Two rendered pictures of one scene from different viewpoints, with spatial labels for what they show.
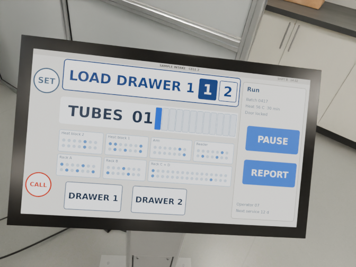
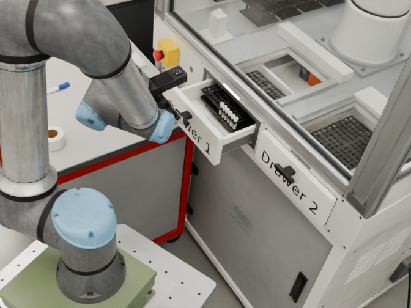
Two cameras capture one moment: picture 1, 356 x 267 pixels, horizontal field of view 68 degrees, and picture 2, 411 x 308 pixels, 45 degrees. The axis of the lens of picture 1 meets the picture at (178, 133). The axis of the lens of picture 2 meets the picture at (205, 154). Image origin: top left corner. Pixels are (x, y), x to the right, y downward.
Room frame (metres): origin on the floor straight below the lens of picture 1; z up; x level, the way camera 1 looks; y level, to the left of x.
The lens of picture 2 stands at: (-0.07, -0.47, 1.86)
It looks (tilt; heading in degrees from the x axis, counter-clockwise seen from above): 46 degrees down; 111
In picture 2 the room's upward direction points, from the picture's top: 8 degrees clockwise
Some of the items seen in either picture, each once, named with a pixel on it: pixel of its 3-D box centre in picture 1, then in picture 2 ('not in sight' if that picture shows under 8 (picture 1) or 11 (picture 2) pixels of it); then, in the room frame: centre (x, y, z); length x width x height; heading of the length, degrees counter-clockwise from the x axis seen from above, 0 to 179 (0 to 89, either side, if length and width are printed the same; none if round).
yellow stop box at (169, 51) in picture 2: not in sight; (166, 52); (-0.74, 0.79, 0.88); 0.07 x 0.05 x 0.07; 150
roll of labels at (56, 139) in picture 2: not in sight; (52, 138); (-0.87, 0.33, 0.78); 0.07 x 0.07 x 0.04
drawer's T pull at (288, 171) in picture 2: not in sight; (287, 172); (-0.19, 0.46, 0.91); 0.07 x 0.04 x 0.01; 150
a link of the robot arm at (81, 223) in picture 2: not in sight; (83, 227); (-0.48, -0.02, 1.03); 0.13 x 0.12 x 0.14; 3
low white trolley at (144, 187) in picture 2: not in sight; (89, 164); (-0.95, 0.58, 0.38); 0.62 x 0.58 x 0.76; 150
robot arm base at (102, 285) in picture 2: not in sight; (90, 260); (-0.47, -0.02, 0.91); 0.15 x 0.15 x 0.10
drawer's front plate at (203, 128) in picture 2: not in sight; (191, 121); (-0.51, 0.53, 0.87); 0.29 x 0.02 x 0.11; 150
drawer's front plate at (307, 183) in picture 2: not in sight; (292, 176); (-0.17, 0.49, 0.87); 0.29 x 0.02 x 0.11; 150
